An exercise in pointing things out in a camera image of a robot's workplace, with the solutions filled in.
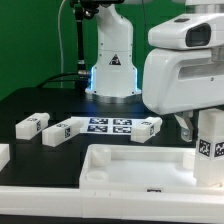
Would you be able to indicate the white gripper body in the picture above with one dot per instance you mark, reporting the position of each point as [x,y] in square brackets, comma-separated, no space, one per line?
[185,70]

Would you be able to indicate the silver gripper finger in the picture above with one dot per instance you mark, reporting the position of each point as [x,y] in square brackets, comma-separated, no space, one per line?
[184,120]

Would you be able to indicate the white desk tabletop tray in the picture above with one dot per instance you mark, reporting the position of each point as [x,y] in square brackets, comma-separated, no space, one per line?
[142,169]

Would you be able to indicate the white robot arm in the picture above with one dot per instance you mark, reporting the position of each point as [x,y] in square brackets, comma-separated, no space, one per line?
[113,78]

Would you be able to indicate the white sheet with markers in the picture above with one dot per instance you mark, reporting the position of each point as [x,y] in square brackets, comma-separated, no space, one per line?
[107,126]

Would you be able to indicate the white left side block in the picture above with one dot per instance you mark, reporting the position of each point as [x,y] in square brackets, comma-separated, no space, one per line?
[4,155]

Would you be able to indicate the black camera stand pole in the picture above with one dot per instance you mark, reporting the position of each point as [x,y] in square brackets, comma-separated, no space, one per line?
[80,43]

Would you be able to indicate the white front rail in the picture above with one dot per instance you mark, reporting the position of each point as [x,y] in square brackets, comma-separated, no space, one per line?
[151,206]

